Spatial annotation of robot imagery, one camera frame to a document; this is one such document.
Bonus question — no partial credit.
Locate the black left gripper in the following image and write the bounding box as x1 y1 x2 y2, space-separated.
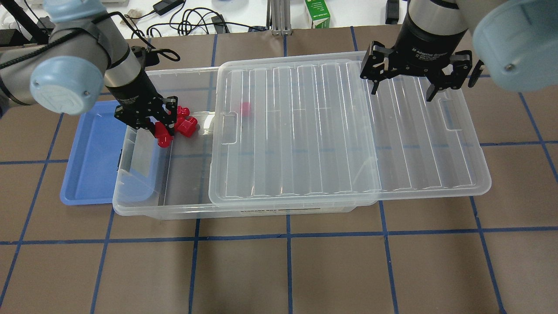
107 72 179 138

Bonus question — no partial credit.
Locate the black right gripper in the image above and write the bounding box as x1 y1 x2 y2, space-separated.
360 17 473 102

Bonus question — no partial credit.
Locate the red block from tray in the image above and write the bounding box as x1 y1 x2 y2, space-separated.
155 122 174 148

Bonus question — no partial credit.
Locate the clear plastic box lid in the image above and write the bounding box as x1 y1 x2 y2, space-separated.
208 51 492 209

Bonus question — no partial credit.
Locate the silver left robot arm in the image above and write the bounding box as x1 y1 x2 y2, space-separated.
0 0 180 140

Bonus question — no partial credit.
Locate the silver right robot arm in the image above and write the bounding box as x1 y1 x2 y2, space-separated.
360 0 558 101

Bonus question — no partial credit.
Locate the clear plastic storage box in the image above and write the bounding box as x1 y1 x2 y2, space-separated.
113 60 380 219

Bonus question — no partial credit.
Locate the blue plastic tray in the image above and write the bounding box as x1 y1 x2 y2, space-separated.
60 101 127 205

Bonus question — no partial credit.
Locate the red block under lid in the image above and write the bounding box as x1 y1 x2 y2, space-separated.
240 102 252 117

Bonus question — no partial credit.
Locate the black power adapter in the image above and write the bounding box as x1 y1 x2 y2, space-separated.
211 14 230 34
152 0 185 16

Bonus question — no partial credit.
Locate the green white carton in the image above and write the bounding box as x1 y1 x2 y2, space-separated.
303 0 331 29

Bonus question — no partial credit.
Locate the aluminium frame post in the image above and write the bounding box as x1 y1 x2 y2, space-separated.
266 0 293 36

